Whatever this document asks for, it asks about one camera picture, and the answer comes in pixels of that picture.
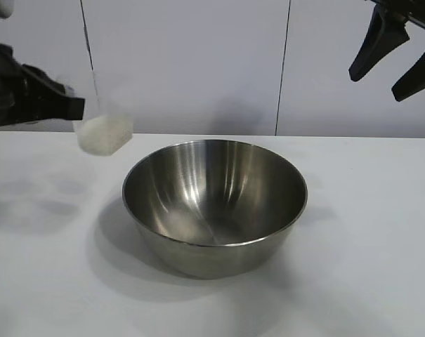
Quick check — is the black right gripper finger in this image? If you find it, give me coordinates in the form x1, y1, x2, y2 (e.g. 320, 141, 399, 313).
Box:
348, 5, 410, 82
391, 51, 425, 103

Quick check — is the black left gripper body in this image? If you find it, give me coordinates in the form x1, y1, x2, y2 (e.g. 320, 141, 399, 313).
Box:
0, 41, 86, 127

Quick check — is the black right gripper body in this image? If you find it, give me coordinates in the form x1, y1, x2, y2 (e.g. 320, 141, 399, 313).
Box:
365, 0, 425, 36

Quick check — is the white uncooked rice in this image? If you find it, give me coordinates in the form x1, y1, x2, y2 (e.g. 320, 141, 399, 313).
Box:
77, 114, 134, 156

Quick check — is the clear plastic measuring cup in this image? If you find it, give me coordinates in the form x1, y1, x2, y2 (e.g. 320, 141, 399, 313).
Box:
63, 77, 134, 156

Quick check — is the stainless steel mixing bowl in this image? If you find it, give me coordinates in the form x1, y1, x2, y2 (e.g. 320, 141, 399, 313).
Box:
122, 139, 308, 280

